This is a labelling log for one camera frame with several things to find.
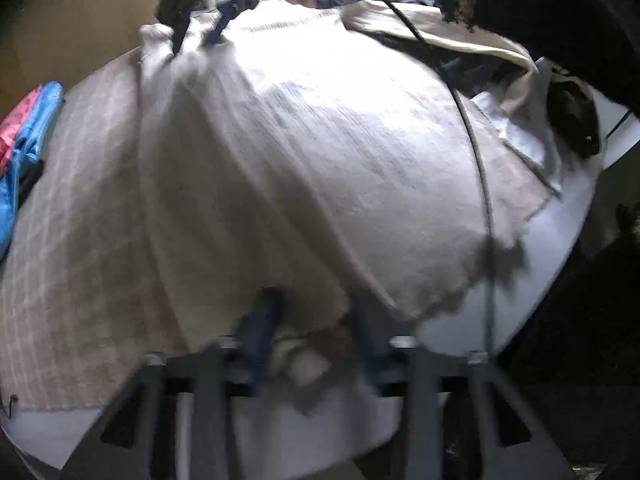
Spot beige garment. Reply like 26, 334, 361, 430
342, 0, 540, 77

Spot black cable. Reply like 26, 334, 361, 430
345, 0, 500, 357

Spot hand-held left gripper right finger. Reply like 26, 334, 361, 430
349, 300, 576, 480

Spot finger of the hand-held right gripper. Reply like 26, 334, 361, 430
171, 12, 197, 57
204, 1, 240, 47

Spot black curved rim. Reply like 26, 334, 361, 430
475, 0, 640, 123

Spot beige checked blanket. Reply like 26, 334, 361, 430
0, 55, 565, 417

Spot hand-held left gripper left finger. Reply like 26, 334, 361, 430
60, 287, 286, 480

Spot dark brown garment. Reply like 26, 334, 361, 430
545, 77, 602, 158

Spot brown cardboard box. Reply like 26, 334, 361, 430
0, 0, 175, 121

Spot white knit sweater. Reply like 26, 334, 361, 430
136, 0, 527, 328

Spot white garment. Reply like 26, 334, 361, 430
472, 89, 563, 193

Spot blue cloth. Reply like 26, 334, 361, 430
0, 81, 66, 261

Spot pink cloth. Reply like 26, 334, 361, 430
0, 86, 45, 176

